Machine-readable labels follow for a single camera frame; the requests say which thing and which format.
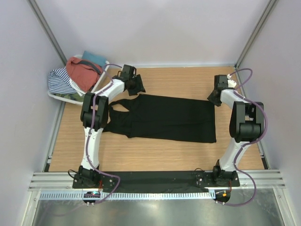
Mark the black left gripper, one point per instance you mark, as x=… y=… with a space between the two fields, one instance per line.
x=139 y=87

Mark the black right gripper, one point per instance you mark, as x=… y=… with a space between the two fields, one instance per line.
x=211 y=99

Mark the black tank top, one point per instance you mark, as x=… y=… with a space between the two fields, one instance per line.
x=160 y=117

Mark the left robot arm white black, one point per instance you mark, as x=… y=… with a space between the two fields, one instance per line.
x=94 y=116

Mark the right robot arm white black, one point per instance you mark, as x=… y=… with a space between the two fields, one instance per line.
x=247 y=126

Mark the red tank top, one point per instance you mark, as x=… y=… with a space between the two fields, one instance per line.
x=83 y=72

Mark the white plastic laundry basket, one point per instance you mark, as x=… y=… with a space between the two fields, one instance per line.
x=96 y=87

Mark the teal blue garment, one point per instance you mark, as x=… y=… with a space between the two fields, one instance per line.
x=94 y=58

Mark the green camouflage garment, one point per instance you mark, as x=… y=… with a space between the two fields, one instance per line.
x=70 y=98

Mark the blue white striped garment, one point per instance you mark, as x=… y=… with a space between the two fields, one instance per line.
x=59 y=83

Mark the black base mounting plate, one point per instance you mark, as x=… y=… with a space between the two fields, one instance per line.
x=158 y=179

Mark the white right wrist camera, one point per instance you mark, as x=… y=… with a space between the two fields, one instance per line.
x=231 y=82

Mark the white slotted cable duct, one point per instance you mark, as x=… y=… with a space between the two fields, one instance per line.
x=94 y=196

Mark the aluminium frame post left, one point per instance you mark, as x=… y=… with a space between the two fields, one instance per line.
x=38 y=13

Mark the aluminium front rail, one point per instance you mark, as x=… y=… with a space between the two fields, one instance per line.
x=50 y=181

